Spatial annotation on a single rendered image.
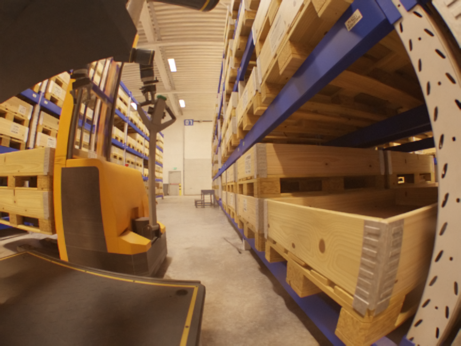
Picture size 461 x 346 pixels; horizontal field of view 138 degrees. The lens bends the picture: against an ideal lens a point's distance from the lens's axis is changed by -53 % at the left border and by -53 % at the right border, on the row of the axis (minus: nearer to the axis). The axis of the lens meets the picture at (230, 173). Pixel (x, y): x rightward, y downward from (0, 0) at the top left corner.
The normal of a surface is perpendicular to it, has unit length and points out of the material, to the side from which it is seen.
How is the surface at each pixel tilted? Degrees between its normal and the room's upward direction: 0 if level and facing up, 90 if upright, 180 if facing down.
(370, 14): 90
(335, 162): 90
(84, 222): 90
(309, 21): 180
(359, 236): 90
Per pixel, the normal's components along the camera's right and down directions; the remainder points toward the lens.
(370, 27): -0.99, 0.01
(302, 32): 0.03, 1.00
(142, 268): 0.79, -0.06
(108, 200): 0.12, -0.07
